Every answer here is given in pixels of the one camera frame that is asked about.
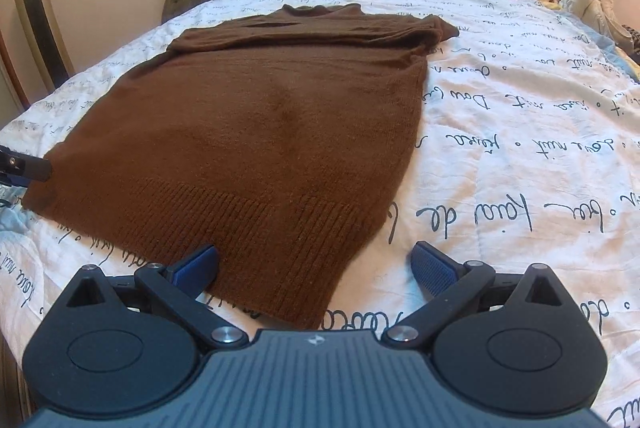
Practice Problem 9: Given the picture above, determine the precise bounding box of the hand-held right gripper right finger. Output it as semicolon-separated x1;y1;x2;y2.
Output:
385;242;576;351

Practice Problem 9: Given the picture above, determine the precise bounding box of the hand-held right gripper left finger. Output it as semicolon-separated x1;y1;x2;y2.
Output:
65;244;249;351

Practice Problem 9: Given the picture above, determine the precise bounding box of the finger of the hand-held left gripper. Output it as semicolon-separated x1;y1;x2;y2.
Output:
0;145;54;183

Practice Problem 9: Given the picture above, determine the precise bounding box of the brown knit sweater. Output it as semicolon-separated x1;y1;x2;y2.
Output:
21;2;461;330

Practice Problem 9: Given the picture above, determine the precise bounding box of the white script-printed blanket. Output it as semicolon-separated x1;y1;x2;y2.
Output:
0;0;640;428

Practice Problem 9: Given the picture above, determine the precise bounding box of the gold tower fan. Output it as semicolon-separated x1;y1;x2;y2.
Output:
7;0;76;93

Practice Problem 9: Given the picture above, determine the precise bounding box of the black-and-white patterned cloth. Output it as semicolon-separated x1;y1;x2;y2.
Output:
621;24;640;57

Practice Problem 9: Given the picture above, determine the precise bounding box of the brown wooden furniture frame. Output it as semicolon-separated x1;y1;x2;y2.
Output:
0;27;32;115

